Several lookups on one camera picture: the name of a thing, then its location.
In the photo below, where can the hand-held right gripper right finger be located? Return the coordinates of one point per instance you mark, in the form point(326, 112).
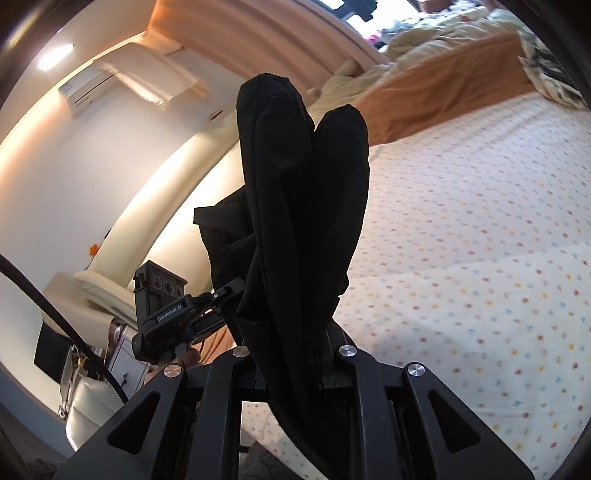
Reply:
point(358, 374)

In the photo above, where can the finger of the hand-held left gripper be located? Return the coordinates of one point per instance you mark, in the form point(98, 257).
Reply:
point(226, 291)

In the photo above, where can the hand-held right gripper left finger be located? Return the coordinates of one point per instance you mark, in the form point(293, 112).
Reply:
point(240, 374)

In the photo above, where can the black button-up shirt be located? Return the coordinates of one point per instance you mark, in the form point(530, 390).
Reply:
point(286, 207)

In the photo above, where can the person's left hand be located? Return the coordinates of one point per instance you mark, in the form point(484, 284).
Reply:
point(188, 357)

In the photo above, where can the white cabinet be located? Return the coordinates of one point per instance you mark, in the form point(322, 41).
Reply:
point(129, 360)

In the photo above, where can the cream padded headboard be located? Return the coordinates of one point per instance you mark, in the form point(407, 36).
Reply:
point(138, 217)

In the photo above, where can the black monitor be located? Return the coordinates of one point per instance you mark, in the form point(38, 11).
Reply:
point(51, 350)

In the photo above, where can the white chair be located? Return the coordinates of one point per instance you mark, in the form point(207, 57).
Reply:
point(92, 410)

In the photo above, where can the white dotted bed sheet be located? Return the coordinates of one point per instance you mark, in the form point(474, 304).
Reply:
point(461, 230)

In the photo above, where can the white air conditioner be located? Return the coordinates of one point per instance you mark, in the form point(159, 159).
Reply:
point(87, 90)

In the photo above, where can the pink curtain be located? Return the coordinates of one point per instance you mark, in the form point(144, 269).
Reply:
point(277, 41)

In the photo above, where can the ceiling light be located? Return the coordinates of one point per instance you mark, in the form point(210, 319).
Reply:
point(55, 57)

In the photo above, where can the orange blanket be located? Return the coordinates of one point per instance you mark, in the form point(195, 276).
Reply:
point(438, 78)

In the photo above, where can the window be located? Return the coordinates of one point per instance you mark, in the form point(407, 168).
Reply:
point(369, 7)

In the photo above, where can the cream comforter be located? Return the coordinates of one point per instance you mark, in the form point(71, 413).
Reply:
point(429, 44)

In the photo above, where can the floral patterned cloth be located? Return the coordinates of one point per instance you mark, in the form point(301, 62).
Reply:
point(551, 64)

